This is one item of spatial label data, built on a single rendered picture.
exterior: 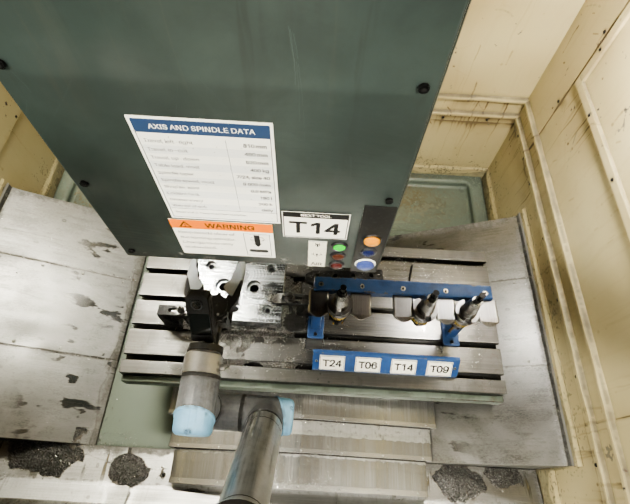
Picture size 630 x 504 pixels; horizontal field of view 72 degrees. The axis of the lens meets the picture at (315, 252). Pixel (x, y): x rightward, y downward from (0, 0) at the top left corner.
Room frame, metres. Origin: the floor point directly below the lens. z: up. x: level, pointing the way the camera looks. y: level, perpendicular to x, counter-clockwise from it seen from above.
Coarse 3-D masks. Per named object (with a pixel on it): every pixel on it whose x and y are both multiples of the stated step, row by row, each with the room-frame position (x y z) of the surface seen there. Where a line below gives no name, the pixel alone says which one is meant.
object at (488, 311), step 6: (486, 300) 0.46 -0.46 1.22; (492, 300) 0.46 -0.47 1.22; (486, 306) 0.44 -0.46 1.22; (492, 306) 0.45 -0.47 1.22; (480, 312) 0.43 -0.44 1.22; (486, 312) 0.43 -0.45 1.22; (492, 312) 0.43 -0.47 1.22; (480, 318) 0.41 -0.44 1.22; (486, 318) 0.41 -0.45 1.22; (492, 318) 0.41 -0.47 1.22; (498, 318) 0.41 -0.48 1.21; (486, 324) 0.40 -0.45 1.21; (492, 324) 0.40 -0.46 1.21
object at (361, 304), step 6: (354, 294) 0.46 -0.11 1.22; (360, 294) 0.46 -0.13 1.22; (366, 294) 0.46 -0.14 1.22; (354, 300) 0.44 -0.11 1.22; (360, 300) 0.44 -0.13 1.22; (366, 300) 0.44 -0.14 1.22; (354, 306) 0.42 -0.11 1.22; (360, 306) 0.42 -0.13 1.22; (366, 306) 0.42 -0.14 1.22; (354, 312) 0.41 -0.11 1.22; (360, 312) 0.41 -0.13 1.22; (366, 312) 0.41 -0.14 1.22; (360, 318) 0.39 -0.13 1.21
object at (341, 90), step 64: (0, 0) 0.34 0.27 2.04; (64, 0) 0.34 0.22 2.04; (128, 0) 0.34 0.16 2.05; (192, 0) 0.34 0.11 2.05; (256, 0) 0.34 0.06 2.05; (320, 0) 0.34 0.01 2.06; (384, 0) 0.34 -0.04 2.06; (448, 0) 0.34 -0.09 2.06; (0, 64) 0.34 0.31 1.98; (64, 64) 0.34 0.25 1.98; (128, 64) 0.34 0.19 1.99; (192, 64) 0.34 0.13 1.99; (256, 64) 0.34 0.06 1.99; (320, 64) 0.34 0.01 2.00; (384, 64) 0.34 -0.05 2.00; (448, 64) 0.35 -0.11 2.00; (64, 128) 0.34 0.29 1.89; (128, 128) 0.34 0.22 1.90; (320, 128) 0.34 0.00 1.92; (384, 128) 0.34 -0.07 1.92; (128, 192) 0.34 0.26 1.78; (320, 192) 0.34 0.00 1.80; (384, 192) 0.34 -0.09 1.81; (192, 256) 0.34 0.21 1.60
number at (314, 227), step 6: (312, 222) 0.34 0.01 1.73; (318, 222) 0.34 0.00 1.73; (324, 222) 0.34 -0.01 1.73; (330, 222) 0.34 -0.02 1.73; (336, 222) 0.34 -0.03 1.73; (342, 222) 0.34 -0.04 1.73; (312, 228) 0.34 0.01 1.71; (318, 228) 0.34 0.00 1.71; (324, 228) 0.34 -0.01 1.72; (330, 228) 0.34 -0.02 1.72; (336, 228) 0.34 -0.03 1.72; (342, 228) 0.34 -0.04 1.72; (312, 234) 0.34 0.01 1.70; (318, 234) 0.34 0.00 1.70; (324, 234) 0.34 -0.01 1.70; (330, 234) 0.34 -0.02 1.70; (336, 234) 0.34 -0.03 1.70; (342, 234) 0.34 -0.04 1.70
